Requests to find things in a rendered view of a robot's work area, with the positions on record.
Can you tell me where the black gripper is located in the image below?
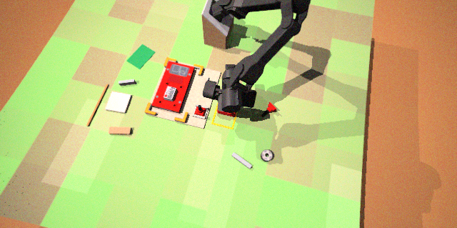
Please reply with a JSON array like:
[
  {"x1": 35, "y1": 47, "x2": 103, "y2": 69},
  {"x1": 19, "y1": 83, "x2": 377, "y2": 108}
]
[{"x1": 203, "y1": 80, "x2": 257, "y2": 108}]

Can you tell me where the white flat square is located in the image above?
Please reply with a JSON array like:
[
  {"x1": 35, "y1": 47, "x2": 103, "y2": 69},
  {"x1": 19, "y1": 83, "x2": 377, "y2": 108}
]
[{"x1": 105, "y1": 91, "x2": 132, "y2": 113}]

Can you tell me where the green flat rectangle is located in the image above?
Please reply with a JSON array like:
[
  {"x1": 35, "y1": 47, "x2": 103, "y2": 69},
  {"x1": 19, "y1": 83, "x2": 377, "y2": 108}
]
[{"x1": 126, "y1": 44, "x2": 155, "y2": 69}]

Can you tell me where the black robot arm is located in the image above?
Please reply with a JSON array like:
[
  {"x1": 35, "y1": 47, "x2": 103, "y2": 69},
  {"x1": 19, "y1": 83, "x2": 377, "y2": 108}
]
[{"x1": 209, "y1": 0, "x2": 311, "y2": 113}]

